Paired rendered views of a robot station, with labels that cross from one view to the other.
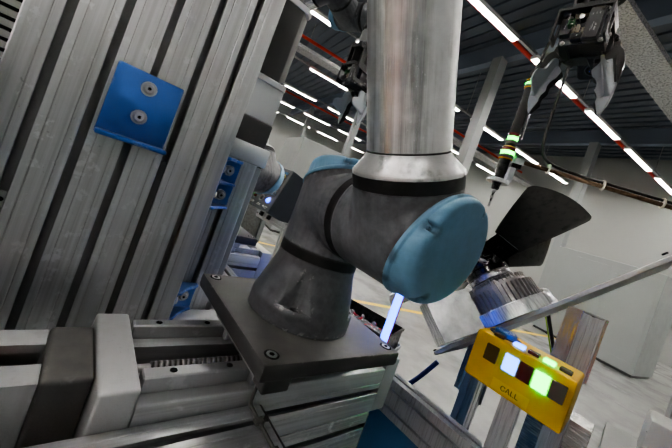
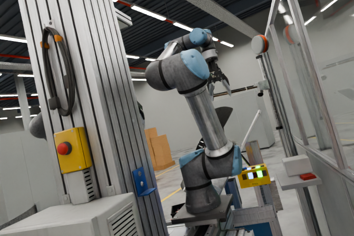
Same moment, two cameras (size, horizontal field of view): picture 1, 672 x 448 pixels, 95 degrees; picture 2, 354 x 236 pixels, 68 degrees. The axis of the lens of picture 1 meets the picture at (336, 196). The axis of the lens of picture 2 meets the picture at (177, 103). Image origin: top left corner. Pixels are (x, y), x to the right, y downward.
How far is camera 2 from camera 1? 0.81 m
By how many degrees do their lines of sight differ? 32
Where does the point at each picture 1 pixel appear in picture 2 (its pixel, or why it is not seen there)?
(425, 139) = (224, 141)
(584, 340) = (256, 151)
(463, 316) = not seen: hidden behind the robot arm
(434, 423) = (243, 213)
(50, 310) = not seen: outside the picture
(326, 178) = (194, 161)
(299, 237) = (197, 183)
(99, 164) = (142, 206)
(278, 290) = (203, 200)
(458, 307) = not seen: hidden behind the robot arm
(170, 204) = (155, 205)
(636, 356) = (265, 136)
